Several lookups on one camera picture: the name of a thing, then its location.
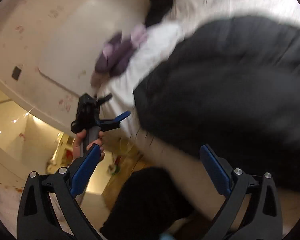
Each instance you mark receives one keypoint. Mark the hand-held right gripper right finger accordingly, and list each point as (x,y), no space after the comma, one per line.
(216,171)

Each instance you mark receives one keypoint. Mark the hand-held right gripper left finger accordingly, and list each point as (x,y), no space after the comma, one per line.
(86,170)

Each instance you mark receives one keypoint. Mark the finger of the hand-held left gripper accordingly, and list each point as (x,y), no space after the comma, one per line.
(115,121)
(104,98)

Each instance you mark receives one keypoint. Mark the black puffer jacket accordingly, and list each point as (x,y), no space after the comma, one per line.
(227,105)

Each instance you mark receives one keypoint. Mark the person's left hand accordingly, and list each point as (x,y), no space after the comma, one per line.
(77,145)

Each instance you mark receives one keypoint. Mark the purple jacket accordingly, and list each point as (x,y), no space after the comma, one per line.
(117,55)

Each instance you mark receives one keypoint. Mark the white bed headboard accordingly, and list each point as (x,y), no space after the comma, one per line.
(72,55)

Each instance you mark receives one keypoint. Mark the person's black trouser leg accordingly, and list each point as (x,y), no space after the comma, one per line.
(145,200)

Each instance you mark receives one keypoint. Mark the white patterned duvet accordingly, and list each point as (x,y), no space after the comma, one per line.
(165,42)

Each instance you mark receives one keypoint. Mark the black coat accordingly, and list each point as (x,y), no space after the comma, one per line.
(162,7)

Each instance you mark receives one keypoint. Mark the dark wall plate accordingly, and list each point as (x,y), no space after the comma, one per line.
(17,73)

